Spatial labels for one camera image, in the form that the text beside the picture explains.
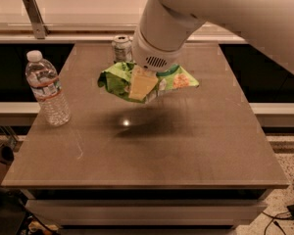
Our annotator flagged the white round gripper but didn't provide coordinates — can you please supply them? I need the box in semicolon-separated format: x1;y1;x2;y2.
128;27;180;101

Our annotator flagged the left metal railing bracket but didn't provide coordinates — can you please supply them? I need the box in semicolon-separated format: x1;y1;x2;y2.
23;0;49;39

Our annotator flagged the green rice chip bag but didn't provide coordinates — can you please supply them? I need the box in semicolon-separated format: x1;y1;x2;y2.
97;62;199;104

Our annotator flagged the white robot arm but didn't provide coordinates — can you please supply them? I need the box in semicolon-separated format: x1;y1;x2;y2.
132;0;294;103

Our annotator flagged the silver soda can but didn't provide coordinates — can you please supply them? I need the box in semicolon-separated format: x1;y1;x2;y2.
112;35;132;63

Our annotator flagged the glass railing panel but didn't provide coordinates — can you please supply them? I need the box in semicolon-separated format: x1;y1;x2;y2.
0;0;239;34

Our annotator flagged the clear plastic water bottle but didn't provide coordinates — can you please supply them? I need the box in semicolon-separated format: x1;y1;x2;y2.
25;50;71;126

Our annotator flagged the brown box at left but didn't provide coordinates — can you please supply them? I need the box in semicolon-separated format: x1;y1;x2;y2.
0;144;14;184

